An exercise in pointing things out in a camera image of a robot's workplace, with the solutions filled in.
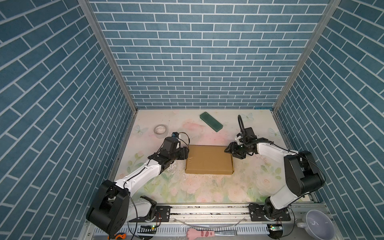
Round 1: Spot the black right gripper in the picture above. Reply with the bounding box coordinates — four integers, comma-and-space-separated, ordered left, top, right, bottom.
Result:
223, 141, 249, 159

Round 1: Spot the brown cardboard box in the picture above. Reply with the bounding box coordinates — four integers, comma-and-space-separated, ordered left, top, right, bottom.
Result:
185, 145, 234, 175

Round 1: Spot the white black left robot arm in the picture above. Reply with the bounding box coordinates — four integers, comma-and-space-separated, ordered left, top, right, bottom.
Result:
86, 132, 189, 237

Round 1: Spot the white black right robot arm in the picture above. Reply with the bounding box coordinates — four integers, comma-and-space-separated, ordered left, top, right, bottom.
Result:
225, 128, 326, 221

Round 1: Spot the clear tape roll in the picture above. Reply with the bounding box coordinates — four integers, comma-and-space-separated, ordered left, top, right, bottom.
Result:
154, 125, 169, 139

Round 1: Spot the dark green flat block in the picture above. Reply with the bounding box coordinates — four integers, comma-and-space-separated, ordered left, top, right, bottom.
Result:
200, 112, 223, 133

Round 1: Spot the orange black screwdriver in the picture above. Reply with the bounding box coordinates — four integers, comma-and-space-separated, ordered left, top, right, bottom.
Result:
115, 233, 127, 240

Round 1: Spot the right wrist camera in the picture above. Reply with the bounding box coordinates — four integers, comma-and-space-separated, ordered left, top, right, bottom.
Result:
235, 134, 243, 146

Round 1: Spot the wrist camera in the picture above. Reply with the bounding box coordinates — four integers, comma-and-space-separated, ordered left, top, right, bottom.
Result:
235, 134, 243, 146
171, 132, 180, 140

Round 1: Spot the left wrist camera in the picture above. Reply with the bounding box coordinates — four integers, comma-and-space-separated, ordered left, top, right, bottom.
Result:
171, 132, 180, 140

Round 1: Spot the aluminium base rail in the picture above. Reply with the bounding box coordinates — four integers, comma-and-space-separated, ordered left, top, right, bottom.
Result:
120, 202, 330, 240

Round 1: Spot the pink handled knife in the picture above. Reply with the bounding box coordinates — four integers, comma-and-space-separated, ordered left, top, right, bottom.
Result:
187, 228, 237, 240

